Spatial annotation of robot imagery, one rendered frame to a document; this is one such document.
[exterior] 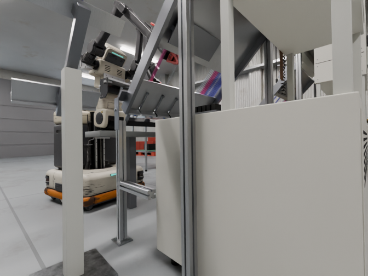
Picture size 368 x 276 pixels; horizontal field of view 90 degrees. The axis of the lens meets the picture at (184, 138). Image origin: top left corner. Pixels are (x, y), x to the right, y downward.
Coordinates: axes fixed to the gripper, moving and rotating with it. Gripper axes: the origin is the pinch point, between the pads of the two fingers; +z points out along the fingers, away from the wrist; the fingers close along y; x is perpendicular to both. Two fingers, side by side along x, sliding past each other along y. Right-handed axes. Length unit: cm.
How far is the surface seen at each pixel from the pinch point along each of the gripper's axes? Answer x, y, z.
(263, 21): -34.1, 6.1, 27.5
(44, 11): 109, -10, -408
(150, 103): 27.3, -5.9, 0.7
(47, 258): 90, -54, 45
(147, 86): 17.0, -12.9, 0.9
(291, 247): 6, -21, 90
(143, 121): 39.1, -7.1, 3.9
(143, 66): 6.2, -21.1, 4.0
